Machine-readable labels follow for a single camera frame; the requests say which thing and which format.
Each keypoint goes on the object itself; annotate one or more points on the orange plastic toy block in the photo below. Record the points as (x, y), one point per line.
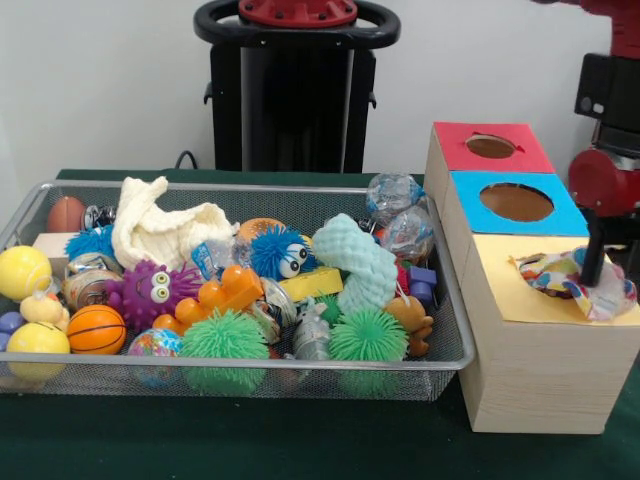
(220, 293)

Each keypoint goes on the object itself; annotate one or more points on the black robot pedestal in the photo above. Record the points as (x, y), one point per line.
(290, 100)

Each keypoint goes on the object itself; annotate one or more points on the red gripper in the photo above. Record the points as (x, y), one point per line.
(605, 185)

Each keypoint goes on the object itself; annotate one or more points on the cream knitted cloth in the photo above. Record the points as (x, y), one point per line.
(165, 228)

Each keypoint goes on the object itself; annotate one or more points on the mint green foam cloth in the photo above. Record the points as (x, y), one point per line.
(360, 268)

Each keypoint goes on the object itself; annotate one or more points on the wooden box with three holes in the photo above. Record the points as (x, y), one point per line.
(530, 370)

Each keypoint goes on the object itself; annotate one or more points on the dark green table cloth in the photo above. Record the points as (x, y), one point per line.
(300, 440)

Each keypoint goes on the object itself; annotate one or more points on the small dotted cloth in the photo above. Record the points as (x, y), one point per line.
(555, 275)

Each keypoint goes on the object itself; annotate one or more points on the purple furry monster toy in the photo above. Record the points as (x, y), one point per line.
(148, 293)

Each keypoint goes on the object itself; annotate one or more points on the blue spiky ball with eyes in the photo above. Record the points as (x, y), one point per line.
(275, 253)

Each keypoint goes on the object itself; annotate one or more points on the orange toy basketball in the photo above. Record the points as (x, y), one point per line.
(96, 330)

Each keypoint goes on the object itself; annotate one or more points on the green spiky ball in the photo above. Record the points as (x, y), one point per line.
(368, 338)
(225, 338)

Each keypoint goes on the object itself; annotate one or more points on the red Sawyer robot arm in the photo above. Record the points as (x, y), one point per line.
(615, 90)

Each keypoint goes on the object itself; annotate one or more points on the yellow ball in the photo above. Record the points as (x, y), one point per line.
(38, 338)
(24, 272)

